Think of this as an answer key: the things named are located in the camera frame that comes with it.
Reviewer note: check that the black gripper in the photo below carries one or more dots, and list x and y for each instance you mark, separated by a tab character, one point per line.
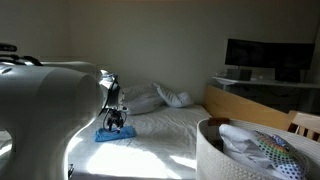
115	116

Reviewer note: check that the blue shirt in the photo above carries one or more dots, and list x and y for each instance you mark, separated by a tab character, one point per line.
113	134

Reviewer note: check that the white shirt with rainbow print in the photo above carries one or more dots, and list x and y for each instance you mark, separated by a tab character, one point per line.
266	148

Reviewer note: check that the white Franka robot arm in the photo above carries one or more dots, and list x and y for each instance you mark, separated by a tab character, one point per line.
43	113

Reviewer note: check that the white woven laundry basket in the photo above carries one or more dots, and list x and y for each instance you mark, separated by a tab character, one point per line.
213	156

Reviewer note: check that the crumpled white duvet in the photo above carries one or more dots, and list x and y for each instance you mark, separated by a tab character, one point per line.
143	98

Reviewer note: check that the mattress with white sheet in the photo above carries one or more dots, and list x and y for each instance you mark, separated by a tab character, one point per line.
160	140

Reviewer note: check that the white pillow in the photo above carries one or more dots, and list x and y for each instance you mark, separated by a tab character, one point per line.
175	97

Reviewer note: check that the wooden bed footboard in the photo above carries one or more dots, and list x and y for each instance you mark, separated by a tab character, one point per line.
240	106

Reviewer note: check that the dark box on desk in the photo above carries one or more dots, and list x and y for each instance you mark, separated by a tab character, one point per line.
238	74

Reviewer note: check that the white desk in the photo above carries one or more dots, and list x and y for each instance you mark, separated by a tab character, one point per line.
266	82

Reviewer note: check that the black computer monitor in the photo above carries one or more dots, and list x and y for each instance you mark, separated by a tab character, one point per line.
266	53

